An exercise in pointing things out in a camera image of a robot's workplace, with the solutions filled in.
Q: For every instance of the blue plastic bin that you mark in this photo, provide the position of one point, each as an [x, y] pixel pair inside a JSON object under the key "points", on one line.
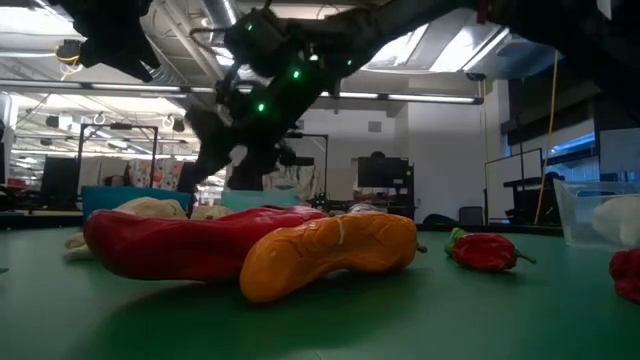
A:
{"points": [[105, 200]]}

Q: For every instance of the teal plastic bin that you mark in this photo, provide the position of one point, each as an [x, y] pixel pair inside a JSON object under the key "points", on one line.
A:
{"points": [[250, 199]]}

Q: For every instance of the black gantry frame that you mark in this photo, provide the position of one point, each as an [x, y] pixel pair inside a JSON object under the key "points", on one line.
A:
{"points": [[307, 135], [121, 126]]}

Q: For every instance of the large black monitor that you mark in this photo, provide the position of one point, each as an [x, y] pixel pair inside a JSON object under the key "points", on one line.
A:
{"points": [[382, 172]]}

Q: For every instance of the white plastic cover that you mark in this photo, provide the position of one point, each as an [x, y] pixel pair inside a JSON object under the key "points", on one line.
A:
{"points": [[295, 182]]}

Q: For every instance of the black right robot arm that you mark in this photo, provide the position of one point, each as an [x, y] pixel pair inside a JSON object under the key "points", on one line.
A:
{"points": [[575, 20]]}

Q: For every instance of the round silver ceiling duct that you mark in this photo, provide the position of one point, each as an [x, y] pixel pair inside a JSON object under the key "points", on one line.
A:
{"points": [[217, 10]]}

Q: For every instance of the small red pepper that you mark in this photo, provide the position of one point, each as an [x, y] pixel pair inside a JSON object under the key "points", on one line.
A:
{"points": [[627, 275], [487, 252]]}

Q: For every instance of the long orange pepper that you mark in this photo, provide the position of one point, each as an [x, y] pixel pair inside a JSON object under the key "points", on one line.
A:
{"points": [[325, 250]]}

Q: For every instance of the clear plastic bin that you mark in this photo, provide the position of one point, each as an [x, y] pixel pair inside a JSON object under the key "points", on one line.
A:
{"points": [[575, 215]]}

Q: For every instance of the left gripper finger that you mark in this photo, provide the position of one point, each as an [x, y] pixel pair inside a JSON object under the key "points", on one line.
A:
{"points": [[140, 57]]}

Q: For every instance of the black office chair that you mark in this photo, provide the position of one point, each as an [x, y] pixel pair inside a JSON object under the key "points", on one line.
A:
{"points": [[471, 216]]}

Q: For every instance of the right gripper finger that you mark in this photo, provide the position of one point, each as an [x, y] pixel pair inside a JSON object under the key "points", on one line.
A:
{"points": [[212, 140], [252, 170]]}

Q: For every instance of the colourful wall poster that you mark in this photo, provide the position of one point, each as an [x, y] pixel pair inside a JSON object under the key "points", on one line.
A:
{"points": [[160, 175]]}

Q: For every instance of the long red pepper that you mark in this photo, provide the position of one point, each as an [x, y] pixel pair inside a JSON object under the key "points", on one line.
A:
{"points": [[175, 245]]}

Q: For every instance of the long ceiling light strip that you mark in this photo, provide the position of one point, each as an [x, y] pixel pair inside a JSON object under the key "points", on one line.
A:
{"points": [[135, 87]]}

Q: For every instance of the green table mat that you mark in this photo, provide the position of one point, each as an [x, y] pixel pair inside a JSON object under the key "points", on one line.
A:
{"points": [[450, 320]]}

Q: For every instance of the white garlic head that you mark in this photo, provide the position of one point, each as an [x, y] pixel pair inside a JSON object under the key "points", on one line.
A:
{"points": [[77, 247], [210, 212], [620, 220], [150, 207], [363, 207]]}

